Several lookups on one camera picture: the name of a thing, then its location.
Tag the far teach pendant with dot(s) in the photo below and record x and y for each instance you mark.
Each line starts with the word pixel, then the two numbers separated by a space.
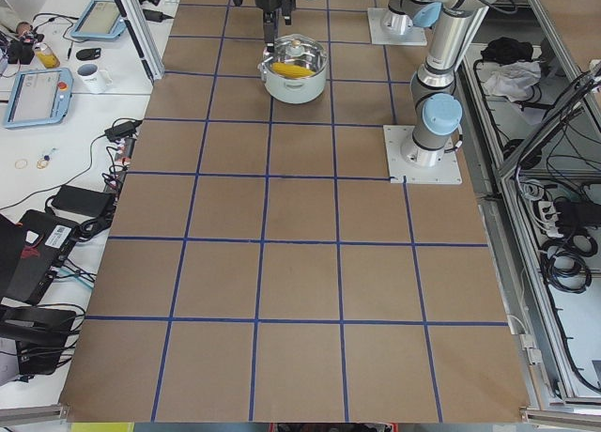
pixel 101 20

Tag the black power brick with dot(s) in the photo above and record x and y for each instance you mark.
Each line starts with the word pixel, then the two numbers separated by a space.
pixel 82 201

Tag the yellow corn cob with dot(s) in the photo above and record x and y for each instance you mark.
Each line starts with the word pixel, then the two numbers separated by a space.
pixel 291 71

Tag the brown paper table mat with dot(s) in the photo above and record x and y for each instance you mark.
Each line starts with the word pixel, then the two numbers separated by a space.
pixel 261 266

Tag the teach pendant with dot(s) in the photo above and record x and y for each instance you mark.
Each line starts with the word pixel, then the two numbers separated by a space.
pixel 101 20
pixel 39 97

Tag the near teach pendant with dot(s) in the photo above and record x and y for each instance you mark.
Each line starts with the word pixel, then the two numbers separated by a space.
pixel 39 97

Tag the black power adapter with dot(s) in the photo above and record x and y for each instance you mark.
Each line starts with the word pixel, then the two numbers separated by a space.
pixel 122 130

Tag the white mug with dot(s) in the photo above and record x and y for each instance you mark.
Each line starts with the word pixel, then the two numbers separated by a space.
pixel 95 79

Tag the pale green electric pot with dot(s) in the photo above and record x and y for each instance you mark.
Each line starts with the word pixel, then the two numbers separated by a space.
pixel 295 91

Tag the black cloth bundle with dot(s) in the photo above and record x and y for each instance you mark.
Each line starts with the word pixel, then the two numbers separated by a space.
pixel 505 51

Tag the aluminium frame post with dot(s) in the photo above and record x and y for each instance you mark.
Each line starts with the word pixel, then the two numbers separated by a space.
pixel 144 44

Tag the white crumpled cloth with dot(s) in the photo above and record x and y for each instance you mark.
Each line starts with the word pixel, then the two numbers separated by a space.
pixel 514 81

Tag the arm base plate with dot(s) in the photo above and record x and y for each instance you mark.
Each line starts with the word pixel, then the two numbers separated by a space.
pixel 410 164
pixel 413 37

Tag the black laptop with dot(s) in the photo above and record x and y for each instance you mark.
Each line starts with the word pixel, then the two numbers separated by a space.
pixel 49 240

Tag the glass pot lid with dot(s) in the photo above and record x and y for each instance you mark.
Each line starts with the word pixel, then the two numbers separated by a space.
pixel 295 49

